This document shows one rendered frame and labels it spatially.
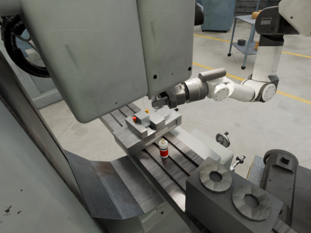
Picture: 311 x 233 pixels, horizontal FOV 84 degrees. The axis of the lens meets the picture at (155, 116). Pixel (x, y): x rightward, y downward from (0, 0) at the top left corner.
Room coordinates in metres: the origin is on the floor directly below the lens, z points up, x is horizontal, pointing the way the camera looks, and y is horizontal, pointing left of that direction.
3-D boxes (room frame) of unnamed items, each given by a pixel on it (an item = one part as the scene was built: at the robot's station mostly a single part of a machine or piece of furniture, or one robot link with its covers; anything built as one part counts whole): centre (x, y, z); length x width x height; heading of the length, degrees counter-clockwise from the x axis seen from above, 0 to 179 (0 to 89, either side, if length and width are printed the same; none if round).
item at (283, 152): (0.69, -0.84, 0.50); 0.20 x 0.05 x 0.20; 51
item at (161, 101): (0.52, -0.02, 1.23); 0.06 x 0.02 x 0.03; 101
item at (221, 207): (0.23, -0.18, 1.03); 0.22 x 0.12 x 0.20; 40
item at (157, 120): (0.70, 0.02, 1.02); 0.15 x 0.06 x 0.04; 35
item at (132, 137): (0.69, 0.04, 0.98); 0.35 x 0.15 x 0.11; 125
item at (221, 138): (0.82, -0.43, 0.63); 0.16 x 0.12 x 0.12; 123
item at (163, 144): (0.53, -0.02, 0.98); 0.04 x 0.04 x 0.11
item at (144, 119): (0.67, 0.07, 1.04); 0.06 x 0.05 x 0.06; 35
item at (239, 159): (0.72, -0.54, 0.51); 0.22 x 0.06 x 0.06; 123
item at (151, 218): (0.55, -0.01, 0.79); 0.50 x 0.35 x 0.12; 123
